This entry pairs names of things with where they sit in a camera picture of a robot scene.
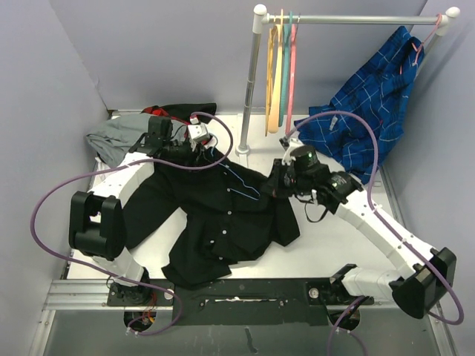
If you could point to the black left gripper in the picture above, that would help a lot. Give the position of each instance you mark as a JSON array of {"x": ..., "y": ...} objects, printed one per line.
[{"x": 200, "y": 156}]

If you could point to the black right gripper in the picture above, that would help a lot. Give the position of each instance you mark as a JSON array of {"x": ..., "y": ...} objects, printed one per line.
[{"x": 274, "y": 186}]

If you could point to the light blue wire hanger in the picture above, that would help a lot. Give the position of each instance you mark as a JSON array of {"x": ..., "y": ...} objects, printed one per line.
[{"x": 245, "y": 190}]

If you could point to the black button shirt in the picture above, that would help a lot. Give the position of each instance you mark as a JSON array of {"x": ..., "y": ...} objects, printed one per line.
[{"x": 222, "y": 228}]

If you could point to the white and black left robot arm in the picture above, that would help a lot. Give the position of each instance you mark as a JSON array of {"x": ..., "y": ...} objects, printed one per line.
[{"x": 97, "y": 224}]

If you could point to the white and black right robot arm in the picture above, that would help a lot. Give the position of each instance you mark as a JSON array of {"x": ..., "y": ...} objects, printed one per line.
[{"x": 421, "y": 273}]

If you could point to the red black plaid shirt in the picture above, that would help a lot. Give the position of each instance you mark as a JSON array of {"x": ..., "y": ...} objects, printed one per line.
[{"x": 159, "y": 111}]

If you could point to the beige hanger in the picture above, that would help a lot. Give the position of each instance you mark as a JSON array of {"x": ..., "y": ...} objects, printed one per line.
[{"x": 274, "y": 92}]

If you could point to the grey shirt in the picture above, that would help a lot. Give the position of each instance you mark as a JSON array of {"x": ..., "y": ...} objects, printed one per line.
[{"x": 113, "y": 138}]

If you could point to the white shirt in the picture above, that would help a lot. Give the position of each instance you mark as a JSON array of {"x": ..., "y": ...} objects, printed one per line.
[{"x": 100, "y": 166}]

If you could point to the blue plaid shirt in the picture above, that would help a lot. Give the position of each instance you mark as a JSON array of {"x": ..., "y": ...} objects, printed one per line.
[{"x": 364, "y": 120}]

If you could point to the teal hanger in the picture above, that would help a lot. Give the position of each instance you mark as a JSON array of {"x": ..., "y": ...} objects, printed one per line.
[{"x": 285, "y": 65}]

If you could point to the yellow hanger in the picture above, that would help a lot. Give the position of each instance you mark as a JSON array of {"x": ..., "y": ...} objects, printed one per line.
[{"x": 269, "y": 74}]

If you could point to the pink hanger holding blue shirt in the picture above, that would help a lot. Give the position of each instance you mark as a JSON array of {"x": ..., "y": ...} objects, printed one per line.
[{"x": 418, "y": 49}]

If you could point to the black garment at back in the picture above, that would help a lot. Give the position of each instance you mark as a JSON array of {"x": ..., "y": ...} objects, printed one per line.
[{"x": 183, "y": 112}]

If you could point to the silver white clothes rack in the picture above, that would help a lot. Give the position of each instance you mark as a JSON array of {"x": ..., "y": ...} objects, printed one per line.
[{"x": 261, "y": 18}]

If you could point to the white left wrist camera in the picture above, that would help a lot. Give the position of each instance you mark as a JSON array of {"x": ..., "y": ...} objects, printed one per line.
[{"x": 198, "y": 132}]

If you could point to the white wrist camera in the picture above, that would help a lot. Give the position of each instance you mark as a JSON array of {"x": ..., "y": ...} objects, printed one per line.
[
  {"x": 198, "y": 132},
  {"x": 289, "y": 144}
]

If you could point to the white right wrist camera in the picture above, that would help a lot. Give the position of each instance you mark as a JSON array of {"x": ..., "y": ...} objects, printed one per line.
[{"x": 289, "y": 144}]

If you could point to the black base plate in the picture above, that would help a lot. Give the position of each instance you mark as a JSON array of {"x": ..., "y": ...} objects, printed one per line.
[{"x": 239, "y": 302}]

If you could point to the aluminium frame rail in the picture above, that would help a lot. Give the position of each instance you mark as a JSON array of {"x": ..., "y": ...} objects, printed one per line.
[{"x": 77, "y": 321}]

